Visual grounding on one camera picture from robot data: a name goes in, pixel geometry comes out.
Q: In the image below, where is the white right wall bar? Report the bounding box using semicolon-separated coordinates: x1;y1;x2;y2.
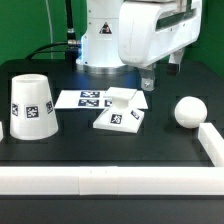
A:
198;123;224;167

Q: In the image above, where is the white lamp shade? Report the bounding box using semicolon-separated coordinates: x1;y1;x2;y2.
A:
10;74;58;140

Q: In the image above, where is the white left wall bar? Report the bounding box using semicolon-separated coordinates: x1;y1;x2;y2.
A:
0;121;4;142

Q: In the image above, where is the thin white cable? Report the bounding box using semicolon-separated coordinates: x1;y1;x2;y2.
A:
45;0;55;60

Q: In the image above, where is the black curved cable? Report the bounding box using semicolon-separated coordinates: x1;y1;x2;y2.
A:
25;41;82;60

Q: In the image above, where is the white lamp base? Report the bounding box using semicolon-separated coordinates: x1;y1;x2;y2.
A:
93;87;148;133

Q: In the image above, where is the black ribbed cable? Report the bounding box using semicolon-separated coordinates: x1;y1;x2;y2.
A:
65;0;82;48

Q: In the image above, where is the white marker sheet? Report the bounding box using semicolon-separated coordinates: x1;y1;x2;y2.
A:
54;89;149;111

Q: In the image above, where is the white lamp bulb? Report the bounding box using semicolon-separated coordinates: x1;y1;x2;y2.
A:
174;96;207;129

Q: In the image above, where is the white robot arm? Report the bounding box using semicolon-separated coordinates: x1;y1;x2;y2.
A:
77;0;202;91

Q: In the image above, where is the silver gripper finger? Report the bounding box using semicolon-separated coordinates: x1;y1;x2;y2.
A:
140;64;156;91
167;48;185;74

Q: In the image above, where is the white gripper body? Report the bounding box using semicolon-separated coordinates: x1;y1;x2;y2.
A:
118;0;202;68

